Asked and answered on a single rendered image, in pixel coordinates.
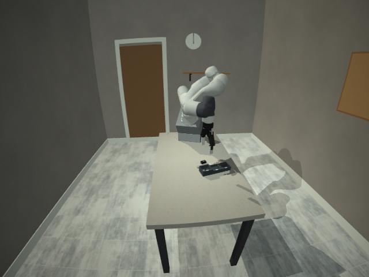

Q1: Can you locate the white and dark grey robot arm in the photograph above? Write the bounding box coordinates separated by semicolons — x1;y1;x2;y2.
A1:
178;66;228;125

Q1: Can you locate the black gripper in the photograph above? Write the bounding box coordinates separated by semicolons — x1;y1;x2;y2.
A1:
201;122;215;154

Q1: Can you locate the dark grey rack of bins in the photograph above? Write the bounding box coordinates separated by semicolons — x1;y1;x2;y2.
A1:
199;162;231;176

